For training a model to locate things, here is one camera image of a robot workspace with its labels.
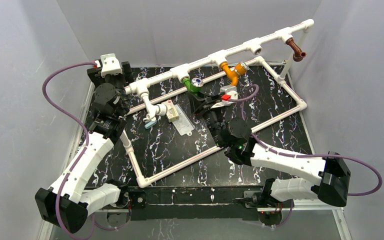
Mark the orange water faucet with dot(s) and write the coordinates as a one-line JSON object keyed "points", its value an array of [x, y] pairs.
{"points": [[233, 75]]}

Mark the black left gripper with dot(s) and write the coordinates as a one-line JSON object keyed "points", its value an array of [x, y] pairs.
{"points": [[128, 78]]}

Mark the small cardboard box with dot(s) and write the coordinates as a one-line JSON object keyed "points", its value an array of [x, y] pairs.
{"points": [[172, 113]]}

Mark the white water faucet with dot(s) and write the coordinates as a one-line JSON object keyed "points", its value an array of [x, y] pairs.
{"points": [[152, 110]]}

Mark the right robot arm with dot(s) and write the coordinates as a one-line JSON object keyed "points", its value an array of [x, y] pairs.
{"points": [[325, 177]]}

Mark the white PVC pipe frame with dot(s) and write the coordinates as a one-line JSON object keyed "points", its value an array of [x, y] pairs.
{"points": [[298, 32]]}

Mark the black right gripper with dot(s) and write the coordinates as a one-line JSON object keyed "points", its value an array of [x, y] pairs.
{"points": [[208, 99]]}

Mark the light blue faucet handle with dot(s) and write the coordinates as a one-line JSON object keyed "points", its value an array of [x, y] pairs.
{"points": [[150, 124]]}

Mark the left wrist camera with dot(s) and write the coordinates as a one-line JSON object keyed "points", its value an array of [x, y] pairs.
{"points": [[109, 65]]}

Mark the brown water faucet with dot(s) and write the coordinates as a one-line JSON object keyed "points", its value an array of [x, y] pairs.
{"points": [[298, 54]]}

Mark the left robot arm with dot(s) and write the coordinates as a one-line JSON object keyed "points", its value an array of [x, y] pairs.
{"points": [[65, 203]]}

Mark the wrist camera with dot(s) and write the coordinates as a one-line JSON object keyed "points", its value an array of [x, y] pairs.
{"points": [[229, 95], [109, 65]]}

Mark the green water faucet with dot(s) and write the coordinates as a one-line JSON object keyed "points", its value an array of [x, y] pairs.
{"points": [[193, 85]]}

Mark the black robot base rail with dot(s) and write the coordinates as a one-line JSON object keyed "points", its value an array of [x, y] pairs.
{"points": [[249, 203]]}

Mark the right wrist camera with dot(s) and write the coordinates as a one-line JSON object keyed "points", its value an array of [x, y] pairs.
{"points": [[229, 95]]}

